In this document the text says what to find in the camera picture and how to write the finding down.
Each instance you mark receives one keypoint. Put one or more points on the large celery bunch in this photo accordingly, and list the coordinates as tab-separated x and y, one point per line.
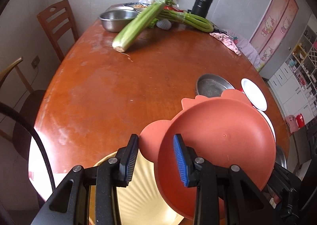
125	38

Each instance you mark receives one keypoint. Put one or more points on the pink small stool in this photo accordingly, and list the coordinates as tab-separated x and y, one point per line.
292	123

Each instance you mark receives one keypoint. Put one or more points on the white shelf cabinet unit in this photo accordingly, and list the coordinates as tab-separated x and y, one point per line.
294	83

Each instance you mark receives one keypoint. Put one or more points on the lilac child's garment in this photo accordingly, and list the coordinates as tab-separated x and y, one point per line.
245	47

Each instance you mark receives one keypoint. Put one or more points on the curved-back wooden armchair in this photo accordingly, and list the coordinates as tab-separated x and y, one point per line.
20	138

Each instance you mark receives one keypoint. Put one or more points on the steel mixing bowl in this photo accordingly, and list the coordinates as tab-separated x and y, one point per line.
116	19

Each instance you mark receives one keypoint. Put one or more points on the pink bear-face plastic plate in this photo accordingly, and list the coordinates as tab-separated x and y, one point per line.
224	130

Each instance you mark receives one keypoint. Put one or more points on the pink patterned cloth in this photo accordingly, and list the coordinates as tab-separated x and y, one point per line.
226	41

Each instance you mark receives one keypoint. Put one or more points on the wall power socket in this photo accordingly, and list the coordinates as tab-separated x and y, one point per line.
35	62

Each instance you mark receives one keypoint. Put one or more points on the pink Hello Kitty cabinet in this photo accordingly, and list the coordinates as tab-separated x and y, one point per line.
272	29

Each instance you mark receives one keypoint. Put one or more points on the steel pan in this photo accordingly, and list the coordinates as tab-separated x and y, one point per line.
211	85

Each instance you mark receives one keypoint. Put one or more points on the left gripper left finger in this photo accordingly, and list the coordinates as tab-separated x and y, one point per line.
69	202

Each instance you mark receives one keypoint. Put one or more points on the yellow ribbed plate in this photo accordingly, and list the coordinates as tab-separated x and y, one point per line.
141	202

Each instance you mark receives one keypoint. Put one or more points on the white plastic plate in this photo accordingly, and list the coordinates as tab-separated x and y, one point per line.
254	94

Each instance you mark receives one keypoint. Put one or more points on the bundled green celery stalks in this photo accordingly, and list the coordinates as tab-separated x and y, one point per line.
189	19

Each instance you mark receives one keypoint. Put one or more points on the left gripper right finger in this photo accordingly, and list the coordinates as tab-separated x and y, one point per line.
244	202

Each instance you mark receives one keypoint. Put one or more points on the brown wooden slat chair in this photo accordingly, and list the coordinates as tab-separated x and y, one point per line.
56	20

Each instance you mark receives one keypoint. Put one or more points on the shallow steel dish with food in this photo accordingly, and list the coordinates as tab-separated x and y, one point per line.
136	6

